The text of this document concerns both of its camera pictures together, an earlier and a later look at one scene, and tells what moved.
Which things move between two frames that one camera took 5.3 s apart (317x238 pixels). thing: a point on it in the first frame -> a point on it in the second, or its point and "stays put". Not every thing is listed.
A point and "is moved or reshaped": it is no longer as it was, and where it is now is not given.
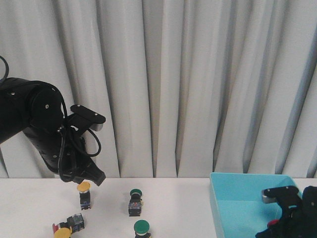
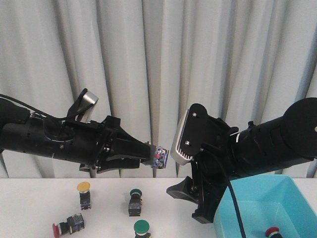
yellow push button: x=63 y=232 -> x=160 y=158
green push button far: x=135 y=203 stays put
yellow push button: x=83 y=188 stays put
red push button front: x=272 y=222 is moved or reshaped
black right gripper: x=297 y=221 -> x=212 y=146
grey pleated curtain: x=187 y=88 stays put
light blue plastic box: x=237 y=203 stays put
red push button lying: x=75 y=223 stays put
